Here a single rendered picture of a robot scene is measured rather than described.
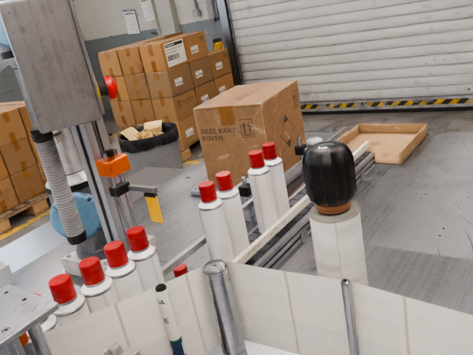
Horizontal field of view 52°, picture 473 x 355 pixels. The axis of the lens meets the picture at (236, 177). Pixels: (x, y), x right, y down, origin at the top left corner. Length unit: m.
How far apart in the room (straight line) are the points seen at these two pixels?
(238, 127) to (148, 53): 3.26
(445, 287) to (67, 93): 0.71
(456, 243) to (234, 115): 0.71
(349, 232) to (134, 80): 4.20
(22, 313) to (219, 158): 1.05
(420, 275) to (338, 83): 4.52
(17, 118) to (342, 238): 3.82
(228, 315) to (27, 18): 0.51
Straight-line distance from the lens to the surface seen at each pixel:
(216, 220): 0.98
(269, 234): 1.11
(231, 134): 1.50
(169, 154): 3.52
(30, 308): 0.60
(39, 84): 0.77
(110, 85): 0.79
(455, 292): 0.94
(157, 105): 4.77
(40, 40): 0.77
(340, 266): 0.83
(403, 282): 0.96
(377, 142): 1.84
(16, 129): 4.40
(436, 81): 5.12
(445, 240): 1.19
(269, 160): 1.15
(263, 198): 1.12
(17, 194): 4.41
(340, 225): 0.79
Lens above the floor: 1.43
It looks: 20 degrees down
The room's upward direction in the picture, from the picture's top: 11 degrees counter-clockwise
